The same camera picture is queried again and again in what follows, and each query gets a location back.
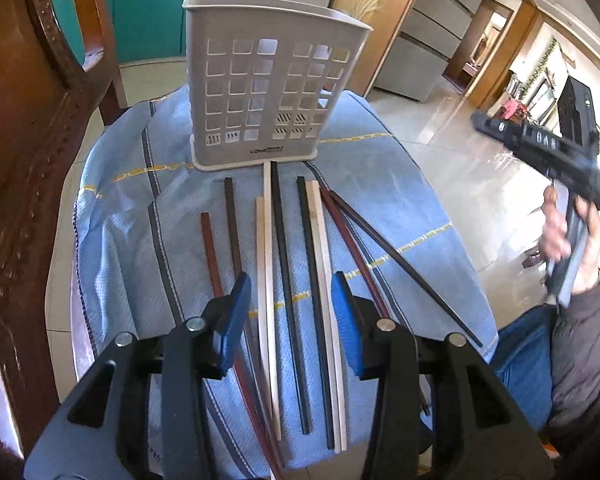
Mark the teal kitchen cabinets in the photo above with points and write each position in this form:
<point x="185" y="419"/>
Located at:
<point x="145" y="10"/>

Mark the person's right hand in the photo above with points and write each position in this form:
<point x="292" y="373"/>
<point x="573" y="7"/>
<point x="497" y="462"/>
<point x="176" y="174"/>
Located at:
<point x="552" y="230"/>

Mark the wood-framed glass door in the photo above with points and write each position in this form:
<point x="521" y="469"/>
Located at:
<point x="365" y="10"/>

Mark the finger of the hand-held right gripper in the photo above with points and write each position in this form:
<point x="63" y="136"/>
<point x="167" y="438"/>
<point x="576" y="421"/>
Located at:
<point x="495" y="127"/>

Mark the blue striped cloth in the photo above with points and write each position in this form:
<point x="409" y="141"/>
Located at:
<point x="130" y="235"/>

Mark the wooden door frame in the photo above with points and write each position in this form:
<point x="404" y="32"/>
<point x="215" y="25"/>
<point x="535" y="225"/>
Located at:
<point x="505" y="60"/>

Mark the red decoration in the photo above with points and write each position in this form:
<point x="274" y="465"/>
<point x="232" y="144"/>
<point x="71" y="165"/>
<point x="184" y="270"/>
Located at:
<point x="512" y="110"/>

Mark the dark red chopstick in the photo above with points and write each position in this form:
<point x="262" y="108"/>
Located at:
<point x="337" y="225"/>

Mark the grey stick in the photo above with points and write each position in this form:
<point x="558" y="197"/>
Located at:
<point x="310" y="240"/>

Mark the red-brown chopstick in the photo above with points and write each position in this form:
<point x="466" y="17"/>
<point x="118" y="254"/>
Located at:
<point x="211" y="250"/>

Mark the cream chopstick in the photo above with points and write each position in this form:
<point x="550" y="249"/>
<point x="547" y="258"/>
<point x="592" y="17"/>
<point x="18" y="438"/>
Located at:
<point x="261" y="240"/>
<point x="267" y="185"/>
<point x="321" y="240"/>

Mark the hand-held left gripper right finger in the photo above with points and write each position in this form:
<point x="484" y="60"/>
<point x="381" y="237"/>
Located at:
<point x="347" y="325"/>

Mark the person's leg in jeans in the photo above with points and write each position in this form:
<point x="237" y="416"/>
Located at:
<point x="525" y="360"/>

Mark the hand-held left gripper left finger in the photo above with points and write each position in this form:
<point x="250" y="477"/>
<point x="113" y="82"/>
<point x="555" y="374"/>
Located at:
<point x="235" y="320"/>

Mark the brown wooden chair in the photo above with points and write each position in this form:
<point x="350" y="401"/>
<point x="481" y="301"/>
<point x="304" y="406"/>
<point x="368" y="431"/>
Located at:
<point x="20" y="135"/>

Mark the person's right forearm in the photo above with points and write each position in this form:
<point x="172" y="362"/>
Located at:
<point x="585" y="350"/>

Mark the white plastic utensil holder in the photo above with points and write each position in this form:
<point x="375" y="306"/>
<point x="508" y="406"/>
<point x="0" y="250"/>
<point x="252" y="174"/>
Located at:
<point x="282" y="90"/>

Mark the green garland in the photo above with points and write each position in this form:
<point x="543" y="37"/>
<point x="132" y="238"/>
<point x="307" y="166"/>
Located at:
<point x="540" y="65"/>

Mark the black chopstick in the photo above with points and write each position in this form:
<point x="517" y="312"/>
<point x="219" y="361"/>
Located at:
<point x="282" y="260"/>
<point x="405" y="266"/>

